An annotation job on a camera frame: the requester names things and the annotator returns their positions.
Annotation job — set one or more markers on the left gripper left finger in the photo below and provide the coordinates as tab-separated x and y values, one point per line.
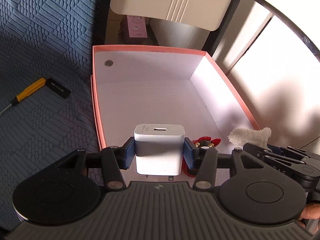
72	187

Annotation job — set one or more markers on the red black dragon figurine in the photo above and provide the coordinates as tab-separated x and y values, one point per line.
205	144

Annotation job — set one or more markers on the pink small package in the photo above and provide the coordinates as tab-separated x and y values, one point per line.
134	29

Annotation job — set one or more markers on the white charger large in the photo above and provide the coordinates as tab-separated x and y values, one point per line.
159	149

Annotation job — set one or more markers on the yellow handled screwdriver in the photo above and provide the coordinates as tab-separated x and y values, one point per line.
25	93

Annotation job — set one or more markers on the pink open cardboard box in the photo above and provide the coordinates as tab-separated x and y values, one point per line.
166	86

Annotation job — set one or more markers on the black stick device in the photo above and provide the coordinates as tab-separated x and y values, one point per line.
57	88

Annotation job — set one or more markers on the grey round sticker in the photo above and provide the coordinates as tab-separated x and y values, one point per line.
108	63

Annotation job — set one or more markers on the blue textured chair cover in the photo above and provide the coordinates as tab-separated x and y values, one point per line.
46	98

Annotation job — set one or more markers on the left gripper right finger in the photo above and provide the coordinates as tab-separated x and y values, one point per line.
245	187

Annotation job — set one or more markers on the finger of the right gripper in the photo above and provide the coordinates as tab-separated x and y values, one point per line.
292	152
257	152

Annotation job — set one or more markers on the person right hand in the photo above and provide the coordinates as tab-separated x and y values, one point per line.
311	211

